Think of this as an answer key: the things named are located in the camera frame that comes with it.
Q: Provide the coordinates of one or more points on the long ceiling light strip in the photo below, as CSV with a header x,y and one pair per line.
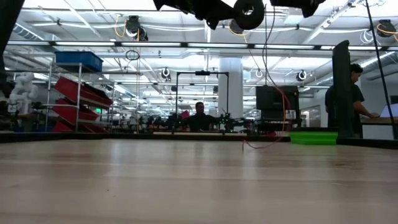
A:
x,y
149,44

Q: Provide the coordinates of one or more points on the white round pillar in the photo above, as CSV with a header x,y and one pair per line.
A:
x,y
230,87

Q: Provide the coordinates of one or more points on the black monitor cart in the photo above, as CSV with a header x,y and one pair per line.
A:
x,y
270,99

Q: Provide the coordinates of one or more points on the person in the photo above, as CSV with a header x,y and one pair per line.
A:
x,y
199,121
357,93

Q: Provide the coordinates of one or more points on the black red robot station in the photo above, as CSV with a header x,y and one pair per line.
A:
x,y
183,116

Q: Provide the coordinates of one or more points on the black robot station green lights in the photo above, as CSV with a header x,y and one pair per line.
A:
x,y
228,121

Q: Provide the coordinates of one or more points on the green plastic bin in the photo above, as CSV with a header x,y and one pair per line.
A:
x,y
312,138

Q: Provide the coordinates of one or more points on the blue plastic crate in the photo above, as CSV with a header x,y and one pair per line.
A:
x,y
77,60

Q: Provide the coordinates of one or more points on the open laptop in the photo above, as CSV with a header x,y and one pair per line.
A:
x,y
392,110

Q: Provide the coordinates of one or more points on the red plastic bin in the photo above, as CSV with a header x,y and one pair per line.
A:
x,y
62,127
66,112
71,88

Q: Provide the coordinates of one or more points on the white robot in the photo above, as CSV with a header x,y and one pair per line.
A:
x,y
25,90

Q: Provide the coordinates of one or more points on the black gantry frame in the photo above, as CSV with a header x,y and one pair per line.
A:
x,y
186,73

